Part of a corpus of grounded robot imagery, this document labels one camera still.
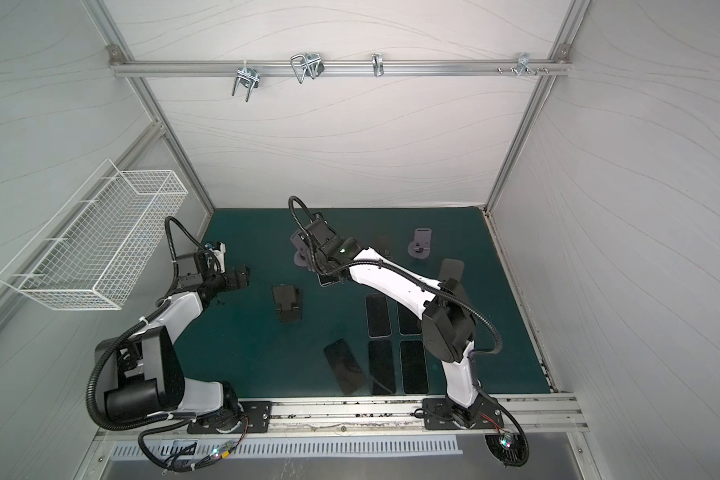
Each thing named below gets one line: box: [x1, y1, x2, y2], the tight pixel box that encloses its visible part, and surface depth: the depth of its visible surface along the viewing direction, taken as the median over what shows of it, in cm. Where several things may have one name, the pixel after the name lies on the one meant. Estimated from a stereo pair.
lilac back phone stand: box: [408, 228, 432, 259], surface depth 106 cm
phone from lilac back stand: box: [368, 340, 396, 396], surface depth 84 cm
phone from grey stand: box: [400, 340, 429, 394], surface depth 84 cm
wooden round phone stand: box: [440, 258, 465, 289], surface depth 90 cm
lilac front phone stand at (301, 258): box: [294, 250, 309, 267], surface depth 107 cm
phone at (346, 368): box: [324, 339, 368, 396], surface depth 85 cm
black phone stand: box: [271, 284, 302, 323], surface depth 88 cm
